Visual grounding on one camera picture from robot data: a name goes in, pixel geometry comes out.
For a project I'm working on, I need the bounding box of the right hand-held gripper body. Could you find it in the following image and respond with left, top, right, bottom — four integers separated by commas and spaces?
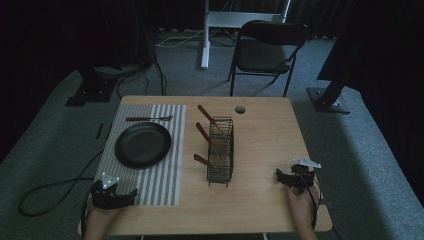
288, 157, 323, 195

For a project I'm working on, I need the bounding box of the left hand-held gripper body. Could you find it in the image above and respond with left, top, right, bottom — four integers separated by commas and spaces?
90, 172, 129, 211

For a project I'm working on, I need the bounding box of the person's left hand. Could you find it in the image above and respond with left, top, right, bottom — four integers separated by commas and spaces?
84, 199, 124, 232

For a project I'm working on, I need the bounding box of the person's right hand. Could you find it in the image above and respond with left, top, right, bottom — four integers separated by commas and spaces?
285, 184, 320, 231

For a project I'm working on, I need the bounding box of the grey striped placemat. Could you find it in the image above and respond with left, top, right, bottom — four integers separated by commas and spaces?
94, 103, 187, 207

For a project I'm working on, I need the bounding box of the black round plate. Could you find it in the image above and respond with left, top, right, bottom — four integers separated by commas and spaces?
114, 121, 172, 170

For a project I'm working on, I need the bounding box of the black folding chair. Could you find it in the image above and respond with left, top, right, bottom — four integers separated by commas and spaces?
227, 19, 310, 98

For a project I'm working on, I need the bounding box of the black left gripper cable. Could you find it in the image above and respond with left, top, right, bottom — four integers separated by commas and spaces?
79, 189, 94, 240

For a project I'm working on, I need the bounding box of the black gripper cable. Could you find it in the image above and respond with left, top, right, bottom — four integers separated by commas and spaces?
79, 189, 94, 240
297, 173, 323, 231

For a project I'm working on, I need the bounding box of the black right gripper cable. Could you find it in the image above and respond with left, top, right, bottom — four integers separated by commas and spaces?
297, 173, 323, 231

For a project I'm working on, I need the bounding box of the black wire cutlery basket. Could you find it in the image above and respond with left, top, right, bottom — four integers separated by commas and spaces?
206, 115, 235, 188

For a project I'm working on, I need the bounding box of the black floor cable loop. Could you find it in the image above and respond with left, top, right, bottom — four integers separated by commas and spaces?
18, 149, 105, 218

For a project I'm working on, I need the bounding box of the fork with brown handle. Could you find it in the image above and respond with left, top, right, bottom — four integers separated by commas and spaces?
125, 114, 174, 123

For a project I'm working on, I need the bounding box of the brown handled cutlery piece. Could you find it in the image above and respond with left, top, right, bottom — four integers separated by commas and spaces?
193, 153, 222, 174
197, 104, 231, 141
195, 122, 224, 158

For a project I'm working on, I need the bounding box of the black stand with base plate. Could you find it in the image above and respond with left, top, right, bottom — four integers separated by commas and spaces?
65, 64, 118, 108
306, 39, 352, 115

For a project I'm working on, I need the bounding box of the bundle of black floor cables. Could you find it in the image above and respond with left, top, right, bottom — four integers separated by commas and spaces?
115, 49, 168, 98

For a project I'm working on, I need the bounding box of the white desk frame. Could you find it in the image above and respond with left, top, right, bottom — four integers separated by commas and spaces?
200, 0, 292, 70

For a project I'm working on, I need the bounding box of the white floor cable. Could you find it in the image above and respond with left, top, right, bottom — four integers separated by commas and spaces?
154, 29, 205, 49

